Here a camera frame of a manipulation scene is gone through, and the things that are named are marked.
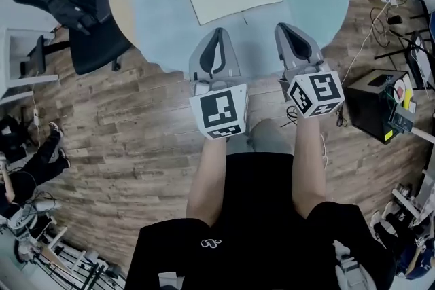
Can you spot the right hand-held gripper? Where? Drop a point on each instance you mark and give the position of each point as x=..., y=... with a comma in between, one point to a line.
x=316, y=91

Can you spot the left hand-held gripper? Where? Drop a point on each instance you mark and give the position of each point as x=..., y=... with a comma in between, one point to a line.
x=221, y=108

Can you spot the person's right forearm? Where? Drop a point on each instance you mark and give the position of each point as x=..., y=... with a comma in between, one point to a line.
x=307, y=163

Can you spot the person's left forearm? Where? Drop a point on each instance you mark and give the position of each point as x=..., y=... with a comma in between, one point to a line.
x=204, y=180

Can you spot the light blue flower tablecloth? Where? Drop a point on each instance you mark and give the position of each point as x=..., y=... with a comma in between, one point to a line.
x=163, y=10

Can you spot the black cube box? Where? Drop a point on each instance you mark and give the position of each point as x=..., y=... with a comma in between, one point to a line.
x=365, y=102

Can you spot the person's grey trousers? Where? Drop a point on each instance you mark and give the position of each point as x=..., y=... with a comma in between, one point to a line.
x=270, y=137

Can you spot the black power adapter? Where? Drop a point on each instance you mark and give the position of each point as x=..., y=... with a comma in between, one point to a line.
x=395, y=19

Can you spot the black tripod stand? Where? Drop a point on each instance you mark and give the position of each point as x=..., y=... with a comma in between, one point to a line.
x=413, y=44

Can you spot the black mesh office chair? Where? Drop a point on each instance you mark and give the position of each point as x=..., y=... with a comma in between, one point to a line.
x=91, y=40

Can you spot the clear card holder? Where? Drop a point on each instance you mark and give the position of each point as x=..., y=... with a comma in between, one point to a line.
x=402, y=102

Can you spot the black flat stand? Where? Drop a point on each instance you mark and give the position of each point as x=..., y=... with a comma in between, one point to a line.
x=35, y=56

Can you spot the person's black shirt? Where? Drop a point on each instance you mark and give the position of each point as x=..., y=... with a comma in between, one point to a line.
x=258, y=231

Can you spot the white low shelf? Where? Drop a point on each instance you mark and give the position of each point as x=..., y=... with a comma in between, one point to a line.
x=409, y=202

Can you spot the white shelf unit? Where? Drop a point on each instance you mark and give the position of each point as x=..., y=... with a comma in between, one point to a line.
x=13, y=78

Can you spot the white grey shoe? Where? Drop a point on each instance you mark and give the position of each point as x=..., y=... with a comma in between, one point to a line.
x=350, y=268

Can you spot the white wheeled machine base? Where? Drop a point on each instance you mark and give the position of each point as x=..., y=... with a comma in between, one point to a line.
x=29, y=214

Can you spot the white and black metal rack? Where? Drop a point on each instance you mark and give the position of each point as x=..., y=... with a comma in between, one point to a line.
x=68, y=265

